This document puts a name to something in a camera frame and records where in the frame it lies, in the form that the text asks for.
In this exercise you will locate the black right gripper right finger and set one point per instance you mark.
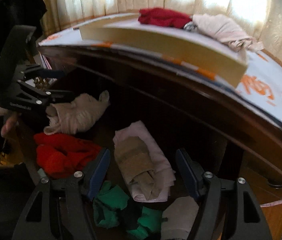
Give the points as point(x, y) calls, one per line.
point(230, 204)

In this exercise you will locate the person's left hand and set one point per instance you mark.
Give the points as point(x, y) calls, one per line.
point(3, 119)

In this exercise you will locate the grey beige underwear in drawer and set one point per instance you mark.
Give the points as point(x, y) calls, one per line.
point(178, 218)

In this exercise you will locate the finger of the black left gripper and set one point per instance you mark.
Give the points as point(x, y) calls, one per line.
point(61, 96)
point(61, 76)

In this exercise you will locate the white cloth with orange print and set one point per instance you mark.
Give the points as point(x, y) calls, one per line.
point(261, 84)

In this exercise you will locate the light pink folded underwear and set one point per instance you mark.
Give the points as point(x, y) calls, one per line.
point(164, 175)

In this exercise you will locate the beige dotted underwear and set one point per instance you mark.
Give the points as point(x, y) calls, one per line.
point(77, 116)

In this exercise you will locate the bright red underwear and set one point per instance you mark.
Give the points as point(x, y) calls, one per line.
point(60, 155)

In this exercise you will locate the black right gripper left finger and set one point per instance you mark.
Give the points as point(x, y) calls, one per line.
point(57, 207)

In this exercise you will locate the dark red underwear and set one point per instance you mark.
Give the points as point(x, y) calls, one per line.
point(163, 18)

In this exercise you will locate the black hanging coat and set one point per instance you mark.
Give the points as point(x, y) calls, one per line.
point(11, 12)

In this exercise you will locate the pale pink underwear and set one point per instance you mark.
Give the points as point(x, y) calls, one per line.
point(225, 30)

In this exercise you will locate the tan knitted underwear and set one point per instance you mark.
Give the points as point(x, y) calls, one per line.
point(138, 171)

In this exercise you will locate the green underwear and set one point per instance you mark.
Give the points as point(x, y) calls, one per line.
point(117, 216)

